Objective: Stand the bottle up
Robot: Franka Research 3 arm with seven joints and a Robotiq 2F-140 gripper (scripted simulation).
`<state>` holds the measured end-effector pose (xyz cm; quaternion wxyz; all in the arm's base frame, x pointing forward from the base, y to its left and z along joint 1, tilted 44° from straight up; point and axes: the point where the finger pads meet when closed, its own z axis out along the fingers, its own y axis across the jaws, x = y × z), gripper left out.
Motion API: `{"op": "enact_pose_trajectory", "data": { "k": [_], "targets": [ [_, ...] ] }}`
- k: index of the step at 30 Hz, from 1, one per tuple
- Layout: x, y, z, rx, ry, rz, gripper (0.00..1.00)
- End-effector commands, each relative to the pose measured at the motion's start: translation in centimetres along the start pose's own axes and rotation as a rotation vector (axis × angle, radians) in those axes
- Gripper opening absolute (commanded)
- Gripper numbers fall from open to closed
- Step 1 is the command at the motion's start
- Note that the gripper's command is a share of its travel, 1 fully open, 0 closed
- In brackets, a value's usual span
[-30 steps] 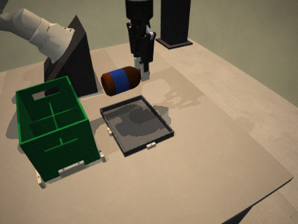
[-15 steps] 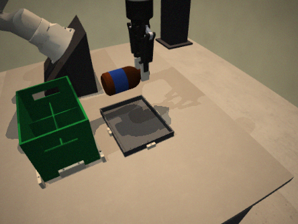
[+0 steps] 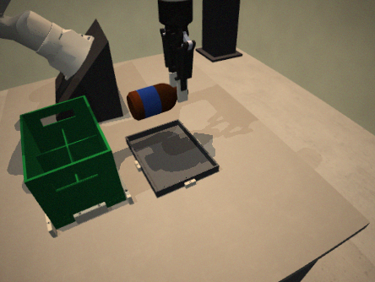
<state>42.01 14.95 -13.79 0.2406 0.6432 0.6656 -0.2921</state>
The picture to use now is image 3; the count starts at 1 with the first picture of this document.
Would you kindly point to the brown bottle with blue label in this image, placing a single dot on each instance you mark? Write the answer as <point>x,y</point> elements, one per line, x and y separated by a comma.
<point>151,100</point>

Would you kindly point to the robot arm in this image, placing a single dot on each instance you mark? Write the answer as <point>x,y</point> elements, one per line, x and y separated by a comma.
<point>65,50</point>

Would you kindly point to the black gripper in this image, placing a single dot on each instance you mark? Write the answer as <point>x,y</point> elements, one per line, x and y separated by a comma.
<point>178,13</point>

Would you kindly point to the dark green divided crate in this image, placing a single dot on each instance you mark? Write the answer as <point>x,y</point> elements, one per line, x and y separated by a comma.
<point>98,173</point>

